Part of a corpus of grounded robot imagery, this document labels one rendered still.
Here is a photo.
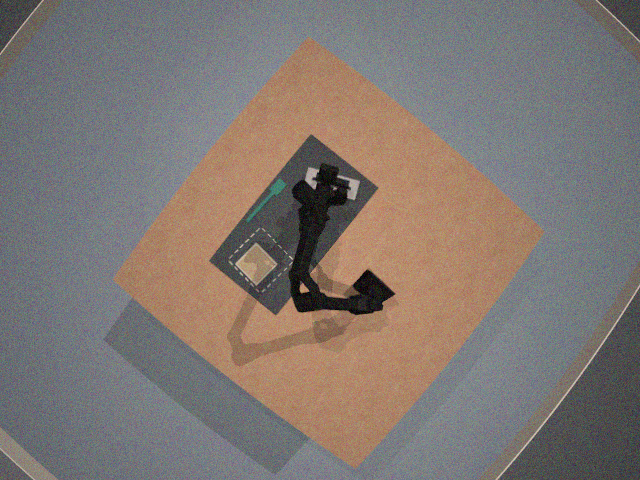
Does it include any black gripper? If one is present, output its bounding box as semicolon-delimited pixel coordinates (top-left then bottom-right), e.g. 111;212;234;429
315;163;339;201

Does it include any dark grey flat mat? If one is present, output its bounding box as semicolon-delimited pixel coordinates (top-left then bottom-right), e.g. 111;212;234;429
210;134;378;315

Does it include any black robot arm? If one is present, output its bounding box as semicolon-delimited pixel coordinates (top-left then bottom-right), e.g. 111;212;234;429
288;179;388;315

